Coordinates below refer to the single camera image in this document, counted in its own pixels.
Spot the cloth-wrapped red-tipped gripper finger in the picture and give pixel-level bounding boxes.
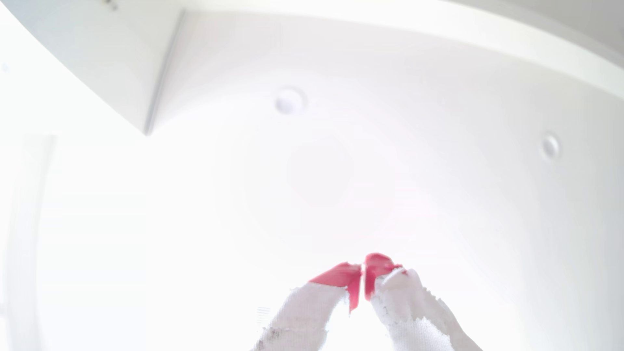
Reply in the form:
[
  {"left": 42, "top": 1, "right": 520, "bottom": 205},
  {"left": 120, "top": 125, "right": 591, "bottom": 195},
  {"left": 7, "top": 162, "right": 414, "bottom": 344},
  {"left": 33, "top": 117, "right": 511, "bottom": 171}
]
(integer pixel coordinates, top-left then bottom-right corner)
[
  {"left": 365, "top": 253, "right": 483, "bottom": 351},
  {"left": 251, "top": 262, "right": 364, "bottom": 351}
]

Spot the round recessed ceiling light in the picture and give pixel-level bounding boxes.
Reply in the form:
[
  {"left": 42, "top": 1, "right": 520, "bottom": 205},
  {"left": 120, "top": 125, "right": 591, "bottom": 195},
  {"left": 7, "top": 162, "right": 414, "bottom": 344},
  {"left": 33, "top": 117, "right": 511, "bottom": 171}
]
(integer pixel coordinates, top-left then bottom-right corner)
[
  {"left": 540, "top": 133, "right": 561, "bottom": 161},
  {"left": 274, "top": 87, "right": 308, "bottom": 116}
]

